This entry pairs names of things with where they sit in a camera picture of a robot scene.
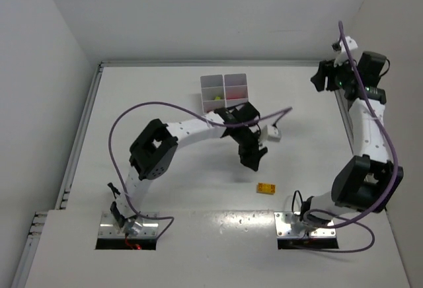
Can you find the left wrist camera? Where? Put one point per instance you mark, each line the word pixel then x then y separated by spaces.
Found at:
pixel 271 133

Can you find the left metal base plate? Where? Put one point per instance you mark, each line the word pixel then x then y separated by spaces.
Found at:
pixel 138 228

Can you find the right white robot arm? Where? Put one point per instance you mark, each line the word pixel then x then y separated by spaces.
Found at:
pixel 370 178

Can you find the left white compartment tray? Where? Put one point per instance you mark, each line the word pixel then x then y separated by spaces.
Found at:
pixel 211 86

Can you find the yellow lego brick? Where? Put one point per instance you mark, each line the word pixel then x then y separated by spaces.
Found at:
pixel 268 189

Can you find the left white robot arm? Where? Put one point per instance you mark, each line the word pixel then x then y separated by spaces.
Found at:
pixel 153 150

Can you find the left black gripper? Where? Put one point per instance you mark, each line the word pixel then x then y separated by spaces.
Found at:
pixel 250 151

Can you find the white compartment tray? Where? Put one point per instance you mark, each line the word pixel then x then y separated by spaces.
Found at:
pixel 211 86
pixel 235 83

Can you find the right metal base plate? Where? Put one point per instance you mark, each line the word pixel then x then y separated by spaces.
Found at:
pixel 289 227

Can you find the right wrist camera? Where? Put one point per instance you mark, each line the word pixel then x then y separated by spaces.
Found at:
pixel 340 47

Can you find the metal base plate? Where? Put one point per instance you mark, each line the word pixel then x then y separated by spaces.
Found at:
pixel 138 228
pixel 289 227

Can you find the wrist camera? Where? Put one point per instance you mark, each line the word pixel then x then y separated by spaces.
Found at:
pixel 340 47
pixel 271 133

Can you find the red lego brick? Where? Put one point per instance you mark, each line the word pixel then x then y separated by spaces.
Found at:
pixel 237 96

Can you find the right white compartment tray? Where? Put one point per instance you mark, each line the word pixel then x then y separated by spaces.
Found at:
pixel 235 83

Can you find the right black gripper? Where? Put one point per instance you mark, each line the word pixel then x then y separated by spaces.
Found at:
pixel 328 76

